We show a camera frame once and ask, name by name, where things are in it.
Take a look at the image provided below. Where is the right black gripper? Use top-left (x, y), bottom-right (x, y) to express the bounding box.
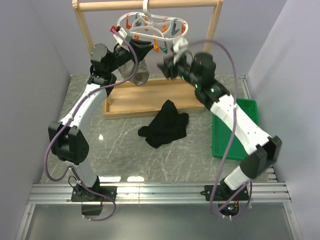
top-left (156, 51), bottom-right (202, 89)

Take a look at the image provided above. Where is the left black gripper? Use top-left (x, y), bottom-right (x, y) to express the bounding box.
top-left (107, 38), bottom-right (154, 74)

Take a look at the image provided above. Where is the orange clothes peg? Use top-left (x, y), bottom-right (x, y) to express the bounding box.
top-left (153, 39), bottom-right (160, 53)

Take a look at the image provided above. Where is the white plastic clip hanger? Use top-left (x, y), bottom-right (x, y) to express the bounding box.
top-left (116, 0), bottom-right (189, 42)

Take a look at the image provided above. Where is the black underwear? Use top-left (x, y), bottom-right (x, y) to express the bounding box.
top-left (137, 99), bottom-right (189, 149)

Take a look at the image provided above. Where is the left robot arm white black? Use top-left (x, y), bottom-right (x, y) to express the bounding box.
top-left (48, 39), bottom-right (154, 202)

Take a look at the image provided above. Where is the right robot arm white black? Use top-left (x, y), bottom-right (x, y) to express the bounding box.
top-left (157, 52), bottom-right (282, 201)

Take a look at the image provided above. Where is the grey underwear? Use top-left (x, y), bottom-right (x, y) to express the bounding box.
top-left (118, 59), bottom-right (150, 86)

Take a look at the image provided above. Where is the teal clothes peg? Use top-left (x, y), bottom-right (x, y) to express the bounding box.
top-left (159, 41), bottom-right (168, 54)

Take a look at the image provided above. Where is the wooden hanging rack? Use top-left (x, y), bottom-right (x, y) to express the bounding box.
top-left (72, 0), bottom-right (223, 120)

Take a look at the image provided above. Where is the green plastic tray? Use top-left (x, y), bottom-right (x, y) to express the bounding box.
top-left (211, 98), bottom-right (261, 161)

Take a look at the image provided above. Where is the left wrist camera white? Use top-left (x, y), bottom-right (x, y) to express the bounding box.
top-left (110, 25), bottom-right (132, 46)

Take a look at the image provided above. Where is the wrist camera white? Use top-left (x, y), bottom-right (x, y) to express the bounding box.
top-left (110, 25), bottom-right (132, 46)
top-left (172, 36), bottom-right (189, 65)

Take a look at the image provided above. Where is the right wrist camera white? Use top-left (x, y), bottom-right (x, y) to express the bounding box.
top-left (172, 36), bottom-right (189, 65)

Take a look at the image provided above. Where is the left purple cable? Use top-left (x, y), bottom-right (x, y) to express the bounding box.
top-left (44, 31), bottom-right (140, 222)

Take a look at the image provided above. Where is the purple cable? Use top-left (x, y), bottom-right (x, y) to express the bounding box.
top-left (189, 39), bottom-right (252, 220)
top-left (44, 31), bottom-right (140, 222)

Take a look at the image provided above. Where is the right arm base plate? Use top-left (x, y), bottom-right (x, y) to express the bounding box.
top-left (200, 185), bottom-right (249, 202)

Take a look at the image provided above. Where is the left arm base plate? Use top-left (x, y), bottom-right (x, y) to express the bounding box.
top-left (71, 186), bottom-right (118, 202)

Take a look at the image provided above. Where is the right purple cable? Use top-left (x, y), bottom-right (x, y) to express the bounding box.
top-left (189, 39), bottom-right (252, 220)

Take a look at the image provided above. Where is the aluminium mounting rail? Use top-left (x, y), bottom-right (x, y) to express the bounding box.
top-left (27, 182), bottom-right (291, 205)

